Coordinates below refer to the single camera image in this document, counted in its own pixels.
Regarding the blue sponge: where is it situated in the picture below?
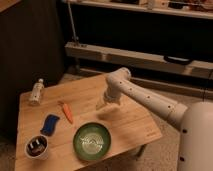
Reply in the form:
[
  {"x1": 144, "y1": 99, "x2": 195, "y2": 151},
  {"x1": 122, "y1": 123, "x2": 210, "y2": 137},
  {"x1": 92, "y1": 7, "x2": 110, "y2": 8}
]
[{"x1": 40, "y1": 114, "x2": 60, "y2": 136}]

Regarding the upper wooden shelf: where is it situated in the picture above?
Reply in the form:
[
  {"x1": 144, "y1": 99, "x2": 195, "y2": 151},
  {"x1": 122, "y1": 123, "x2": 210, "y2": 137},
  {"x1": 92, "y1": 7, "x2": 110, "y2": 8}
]
[{"x1": 61, "y1": 0, "x2": 213, "y2": 20}]

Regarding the metal stand pole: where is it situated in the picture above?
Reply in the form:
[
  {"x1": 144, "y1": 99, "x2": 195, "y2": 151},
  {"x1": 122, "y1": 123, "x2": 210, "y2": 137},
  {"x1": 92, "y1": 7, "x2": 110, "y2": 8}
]
[{"x1": 67, "y1": 1, "x2": 80, "y2": 46}]

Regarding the orange pepper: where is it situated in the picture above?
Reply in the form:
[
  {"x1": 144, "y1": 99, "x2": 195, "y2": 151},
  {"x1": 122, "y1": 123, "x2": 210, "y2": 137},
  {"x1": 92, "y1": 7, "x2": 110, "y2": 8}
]
[{"x1": 58, "y1": 101, "x2": 73, "y2": 124}]

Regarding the green ceramic bowl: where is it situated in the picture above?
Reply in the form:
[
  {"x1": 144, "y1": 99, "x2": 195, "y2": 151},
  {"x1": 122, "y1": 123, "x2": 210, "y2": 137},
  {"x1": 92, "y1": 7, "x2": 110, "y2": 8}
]
[{"x1": 73, "y1": 122, "x2": 111, "y2": 162}]

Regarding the wooden table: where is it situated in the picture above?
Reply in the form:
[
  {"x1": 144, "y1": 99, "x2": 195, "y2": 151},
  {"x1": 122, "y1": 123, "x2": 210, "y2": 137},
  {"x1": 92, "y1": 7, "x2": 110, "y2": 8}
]
[{"x1": 15, "y1": 75, "x2": 162, "y2": 171}]

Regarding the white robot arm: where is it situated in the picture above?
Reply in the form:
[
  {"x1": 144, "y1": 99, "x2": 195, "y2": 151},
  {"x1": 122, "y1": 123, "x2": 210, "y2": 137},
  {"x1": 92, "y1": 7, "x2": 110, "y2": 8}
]
[{"x1": 96, "y1": 67, "x2": 213, "y2": 171}]

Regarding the black handle on shelf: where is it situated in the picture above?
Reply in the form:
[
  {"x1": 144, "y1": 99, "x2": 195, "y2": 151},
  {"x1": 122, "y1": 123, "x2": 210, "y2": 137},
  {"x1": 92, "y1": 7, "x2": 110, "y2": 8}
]
[{"x1": 163, "y1": 56, "x2": 193, "y2": 65}]

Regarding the clear plastic bottle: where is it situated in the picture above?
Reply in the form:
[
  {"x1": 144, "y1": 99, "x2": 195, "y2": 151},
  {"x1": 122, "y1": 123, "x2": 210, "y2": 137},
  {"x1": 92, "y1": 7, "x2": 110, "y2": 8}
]
[{"x1": 29, "y1": 78, "x2": 44, "y2": 106}]

